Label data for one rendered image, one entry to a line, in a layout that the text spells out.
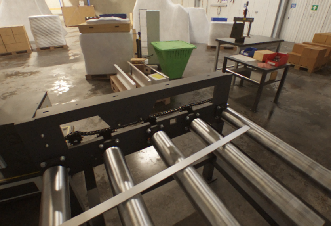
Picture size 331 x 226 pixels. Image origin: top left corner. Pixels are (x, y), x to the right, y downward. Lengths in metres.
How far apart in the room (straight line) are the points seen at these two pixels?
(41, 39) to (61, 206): 8.39
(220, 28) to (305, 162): 6.78
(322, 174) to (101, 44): 4.07
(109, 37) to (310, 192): 4.16
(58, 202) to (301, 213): 0.98
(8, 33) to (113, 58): 5.42
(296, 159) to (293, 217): 0.34
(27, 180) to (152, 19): 3.89
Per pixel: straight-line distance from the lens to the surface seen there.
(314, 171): 1.15
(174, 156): 0.94
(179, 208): 1.82
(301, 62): 6.34
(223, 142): 1.05
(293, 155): 1.17
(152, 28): 4.59
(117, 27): 4.20
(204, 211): 0.81
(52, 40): 8.95
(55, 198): 0.92
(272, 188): 0.95
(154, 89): 1.01
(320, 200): 2.37
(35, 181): 2.03
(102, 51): 4.31
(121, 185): 0.85
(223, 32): 7.58
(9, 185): 2.10
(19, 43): 8.95
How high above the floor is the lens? 1.60
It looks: 30 degrees down
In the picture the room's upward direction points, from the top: straight up
